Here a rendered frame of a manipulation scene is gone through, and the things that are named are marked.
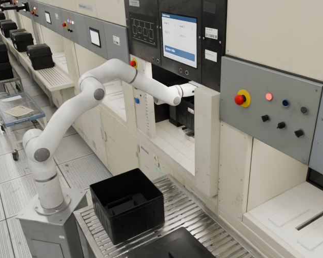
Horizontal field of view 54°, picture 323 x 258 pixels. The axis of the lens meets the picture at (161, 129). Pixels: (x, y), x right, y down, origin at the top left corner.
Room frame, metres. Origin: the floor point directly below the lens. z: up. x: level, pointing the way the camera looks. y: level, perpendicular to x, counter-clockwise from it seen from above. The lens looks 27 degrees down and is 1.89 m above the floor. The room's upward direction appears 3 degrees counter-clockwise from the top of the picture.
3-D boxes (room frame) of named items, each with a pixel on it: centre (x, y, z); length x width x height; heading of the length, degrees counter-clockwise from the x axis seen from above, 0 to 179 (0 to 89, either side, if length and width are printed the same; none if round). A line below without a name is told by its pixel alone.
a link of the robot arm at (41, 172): (1.41, 0.63, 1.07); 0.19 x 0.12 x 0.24; 29
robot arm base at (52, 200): (1.38, 0.62, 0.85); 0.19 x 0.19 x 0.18
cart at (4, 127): (3.60, 1.70, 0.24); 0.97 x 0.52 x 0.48; 32
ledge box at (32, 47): (4.05, 1.48, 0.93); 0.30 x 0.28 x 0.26; 26
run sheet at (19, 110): (3.43, 1.63, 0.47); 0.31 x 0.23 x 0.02; 51
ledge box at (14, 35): (5.09, 2.06, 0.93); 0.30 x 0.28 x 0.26; 32
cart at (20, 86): (5.08, 2.51, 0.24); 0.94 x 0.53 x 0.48; 29
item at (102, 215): (1.24, 0.19, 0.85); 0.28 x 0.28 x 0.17; 29
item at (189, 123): (1.86, -0.25, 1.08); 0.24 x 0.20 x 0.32; 29
